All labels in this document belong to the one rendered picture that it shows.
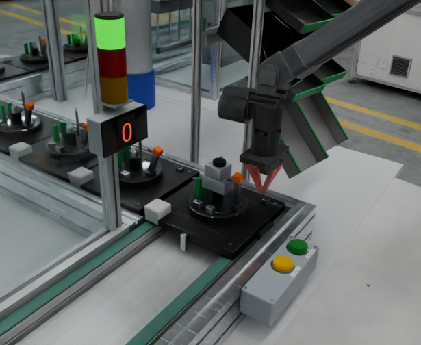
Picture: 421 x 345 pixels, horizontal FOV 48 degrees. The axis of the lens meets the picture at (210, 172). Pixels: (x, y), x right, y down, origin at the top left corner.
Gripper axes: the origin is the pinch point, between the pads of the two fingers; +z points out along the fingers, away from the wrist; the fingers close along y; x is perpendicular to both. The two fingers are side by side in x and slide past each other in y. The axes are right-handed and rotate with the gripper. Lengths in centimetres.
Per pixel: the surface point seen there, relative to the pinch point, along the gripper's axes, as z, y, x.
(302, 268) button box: 10.5, 6.5, 13.7
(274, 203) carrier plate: 8.9, -9.8, -1.1
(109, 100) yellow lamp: -21.2, 20.9, -21.9
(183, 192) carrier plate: 8.7, -1.0, -21.4
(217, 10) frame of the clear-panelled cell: -19, -87, -68
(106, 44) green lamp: -31.2, 20.8, -21.6
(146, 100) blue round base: 15, -59, -83
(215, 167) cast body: -2.7, 1.5, -10.8
